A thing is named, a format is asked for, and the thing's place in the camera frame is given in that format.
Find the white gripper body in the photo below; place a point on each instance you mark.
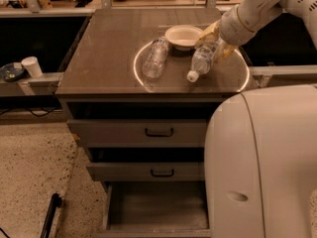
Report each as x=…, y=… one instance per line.
x=233, y=26

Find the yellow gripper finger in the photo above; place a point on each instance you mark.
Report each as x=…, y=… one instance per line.
x=209, y=36
x=224, y=50

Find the blue plastic water bottle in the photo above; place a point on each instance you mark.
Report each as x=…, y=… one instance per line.
x=202, y=60

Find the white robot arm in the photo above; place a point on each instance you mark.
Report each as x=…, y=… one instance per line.
x=260, y=156

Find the clear plastic bottle on counter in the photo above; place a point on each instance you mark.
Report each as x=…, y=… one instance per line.
x=156, y=59

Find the grey drawer cabinet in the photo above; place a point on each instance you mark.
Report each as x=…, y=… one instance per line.
x=107, y=64

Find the grey top drawer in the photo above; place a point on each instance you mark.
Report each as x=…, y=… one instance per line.
x=123, y=124

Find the grey drawer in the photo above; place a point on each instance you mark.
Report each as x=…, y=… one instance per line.
x=123, y=124
x=155, y=209
x=135, y=164

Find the grey middle drawer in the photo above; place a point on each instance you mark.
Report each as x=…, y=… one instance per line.
x=135, y=164

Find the grey bottom drawer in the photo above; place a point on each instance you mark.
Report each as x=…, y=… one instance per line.
x=155, y=209

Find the white paper bowl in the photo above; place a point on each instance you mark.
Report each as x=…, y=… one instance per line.
x=183, y=37

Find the white paper cup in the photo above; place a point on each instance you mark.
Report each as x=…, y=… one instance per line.
x=31, y=64

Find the dark round plate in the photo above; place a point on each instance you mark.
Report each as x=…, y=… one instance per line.
x=12, y=71

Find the black top drawer handle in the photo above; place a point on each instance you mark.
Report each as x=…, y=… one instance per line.
x=159, y=133

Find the black drawer handle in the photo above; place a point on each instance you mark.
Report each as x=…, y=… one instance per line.
x=162, y=174
x=159, y=133

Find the black middle drawer handle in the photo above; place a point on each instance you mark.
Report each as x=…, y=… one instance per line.
x=162, y=174

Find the black floor cable bar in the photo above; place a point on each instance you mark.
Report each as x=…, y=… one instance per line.
x=55, y=203

